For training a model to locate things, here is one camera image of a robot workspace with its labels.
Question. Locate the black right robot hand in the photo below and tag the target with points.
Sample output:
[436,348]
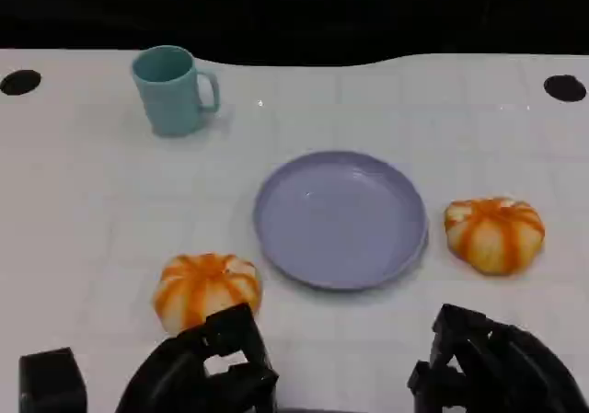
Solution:
[506,376]

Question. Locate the orange and white bread roll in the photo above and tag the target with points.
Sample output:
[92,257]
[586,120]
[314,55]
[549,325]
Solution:
[202,284]
[494,236]

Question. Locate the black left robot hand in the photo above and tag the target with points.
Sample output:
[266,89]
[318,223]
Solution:
[184,371]

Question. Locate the lilac plate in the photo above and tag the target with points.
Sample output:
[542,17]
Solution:
[340,222]

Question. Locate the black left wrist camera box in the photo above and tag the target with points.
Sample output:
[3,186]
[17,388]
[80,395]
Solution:
[50,381]

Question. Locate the black round table grommet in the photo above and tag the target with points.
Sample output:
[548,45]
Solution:
[565,88]
[20,82]

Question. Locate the pale green mug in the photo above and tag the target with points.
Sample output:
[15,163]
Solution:
[168,100]

